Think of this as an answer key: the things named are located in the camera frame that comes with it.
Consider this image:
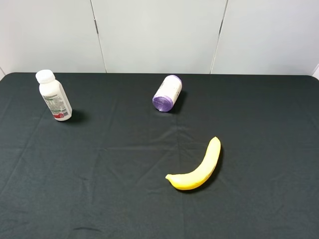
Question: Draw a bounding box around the white plastic bottle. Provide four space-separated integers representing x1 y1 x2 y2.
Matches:
35 70 72 121

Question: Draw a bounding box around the purple white bag roll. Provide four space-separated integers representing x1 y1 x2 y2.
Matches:
152 75 182 112

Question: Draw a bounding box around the yellow banana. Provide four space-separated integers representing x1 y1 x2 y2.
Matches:
165 136 221 191

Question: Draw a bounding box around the black tablecloth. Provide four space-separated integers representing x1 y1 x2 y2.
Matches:
0 73 319 239

